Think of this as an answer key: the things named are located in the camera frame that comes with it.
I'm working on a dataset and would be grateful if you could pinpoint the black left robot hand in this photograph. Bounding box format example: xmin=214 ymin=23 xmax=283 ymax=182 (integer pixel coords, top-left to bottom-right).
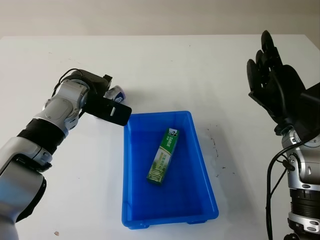
xmin=72 ymin=69 xmax=113 ymax=100

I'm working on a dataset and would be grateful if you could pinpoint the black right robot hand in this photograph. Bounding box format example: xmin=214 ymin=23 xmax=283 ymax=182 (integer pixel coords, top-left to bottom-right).
xmin=246 ymin=30 xmax=307 ymax=126

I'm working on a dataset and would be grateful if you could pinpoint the blue white tissue pack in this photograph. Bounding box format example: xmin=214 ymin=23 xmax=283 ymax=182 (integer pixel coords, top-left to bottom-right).
xmin=104 ymin=85 xmax=126 ymax=104

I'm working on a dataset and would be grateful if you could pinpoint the green toothpaste box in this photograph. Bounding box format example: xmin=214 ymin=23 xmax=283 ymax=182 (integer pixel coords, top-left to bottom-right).
xmin=146 ymin=127 xmax=182 ymax=185

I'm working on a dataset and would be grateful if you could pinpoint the blue plastic tray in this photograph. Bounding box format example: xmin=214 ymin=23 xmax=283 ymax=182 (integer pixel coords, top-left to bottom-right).
xmin=121 ymin=110 xmax=220 ymax=230

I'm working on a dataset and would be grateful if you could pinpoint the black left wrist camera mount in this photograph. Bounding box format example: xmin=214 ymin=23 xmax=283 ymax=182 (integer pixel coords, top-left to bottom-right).
xmin=83 ymin=96 xmax=133 ymax=127

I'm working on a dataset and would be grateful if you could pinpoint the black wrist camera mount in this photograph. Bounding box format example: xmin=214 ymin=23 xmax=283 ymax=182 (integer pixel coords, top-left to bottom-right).
xmin=83 ymin=96 xmax=133 ymax=127
xmin=296 ymin=82 xmax=320 ymax=146

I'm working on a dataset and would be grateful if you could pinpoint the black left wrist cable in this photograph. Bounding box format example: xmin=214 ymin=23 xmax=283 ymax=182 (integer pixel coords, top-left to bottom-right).
xmin=51 ymin=67 xmax=87 ymax=97

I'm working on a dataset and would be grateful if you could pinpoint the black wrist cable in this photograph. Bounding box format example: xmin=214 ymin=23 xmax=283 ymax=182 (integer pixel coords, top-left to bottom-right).
xmin=264 ymin=139 xmax=303 ymax=240
xmin=51 ymin=67 xmax=87 ymax=97

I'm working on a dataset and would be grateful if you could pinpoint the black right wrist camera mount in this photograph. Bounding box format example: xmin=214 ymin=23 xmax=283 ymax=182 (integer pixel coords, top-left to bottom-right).
xmin=296 ymin=82 xmax=320 ymax=146

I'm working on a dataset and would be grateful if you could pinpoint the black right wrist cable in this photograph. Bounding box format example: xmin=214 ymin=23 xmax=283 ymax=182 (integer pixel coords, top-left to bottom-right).
xmin=264 ymin=139 xmax=303 ymax=240

